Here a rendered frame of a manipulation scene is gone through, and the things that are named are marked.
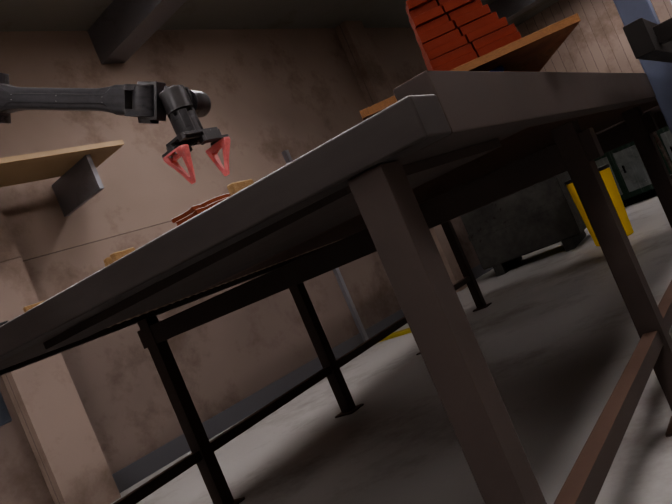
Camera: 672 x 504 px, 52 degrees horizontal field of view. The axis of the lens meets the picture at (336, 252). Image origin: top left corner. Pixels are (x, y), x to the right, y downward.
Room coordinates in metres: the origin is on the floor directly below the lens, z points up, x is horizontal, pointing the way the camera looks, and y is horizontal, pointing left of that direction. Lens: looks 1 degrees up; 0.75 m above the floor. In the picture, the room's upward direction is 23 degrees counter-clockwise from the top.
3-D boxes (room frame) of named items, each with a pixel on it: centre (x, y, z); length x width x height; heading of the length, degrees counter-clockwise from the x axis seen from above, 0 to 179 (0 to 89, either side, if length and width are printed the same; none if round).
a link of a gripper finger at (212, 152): (1.47, 0.16, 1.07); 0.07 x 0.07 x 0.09; 50
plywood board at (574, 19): (1.72, -0.44, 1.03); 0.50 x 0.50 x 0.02; 84
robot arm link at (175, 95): (1.45, 0.18, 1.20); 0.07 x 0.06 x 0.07; 159
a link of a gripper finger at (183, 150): (1.42, 0.20, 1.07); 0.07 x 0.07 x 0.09; 50
